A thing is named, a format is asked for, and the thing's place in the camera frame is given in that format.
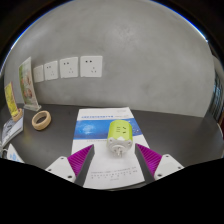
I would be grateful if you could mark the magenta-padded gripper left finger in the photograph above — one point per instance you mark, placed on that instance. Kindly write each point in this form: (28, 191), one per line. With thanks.
(62, 166)

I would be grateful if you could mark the black-framed glass partition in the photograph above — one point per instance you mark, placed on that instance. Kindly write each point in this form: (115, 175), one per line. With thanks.
(218, 86)

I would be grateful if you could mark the grey wall switch plate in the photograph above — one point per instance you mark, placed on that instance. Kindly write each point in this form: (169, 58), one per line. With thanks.
(39, 73)

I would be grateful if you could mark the grey printed brochure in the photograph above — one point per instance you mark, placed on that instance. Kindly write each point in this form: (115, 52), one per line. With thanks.
(11, 130)

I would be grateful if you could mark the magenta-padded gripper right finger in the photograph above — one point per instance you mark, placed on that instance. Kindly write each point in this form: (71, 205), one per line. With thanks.
(166, 165)

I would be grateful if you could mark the white booklet with blue band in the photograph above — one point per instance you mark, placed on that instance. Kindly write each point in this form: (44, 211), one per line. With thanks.
(96, 128)

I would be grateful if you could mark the large menu sign acrylic stand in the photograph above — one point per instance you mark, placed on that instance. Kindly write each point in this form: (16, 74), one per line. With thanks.
(26, 83)

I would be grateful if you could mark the beige tape roll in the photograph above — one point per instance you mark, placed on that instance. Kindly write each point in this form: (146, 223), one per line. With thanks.
(34, 121)

